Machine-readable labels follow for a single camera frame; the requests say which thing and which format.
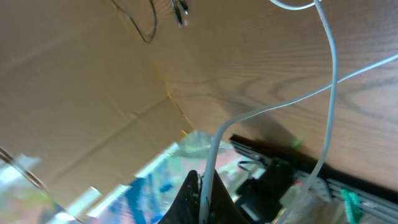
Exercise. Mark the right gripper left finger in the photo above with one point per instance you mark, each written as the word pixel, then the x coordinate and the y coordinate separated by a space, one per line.
pixel 185 207

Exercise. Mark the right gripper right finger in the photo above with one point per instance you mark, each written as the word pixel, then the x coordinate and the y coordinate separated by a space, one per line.
pixel 222 208

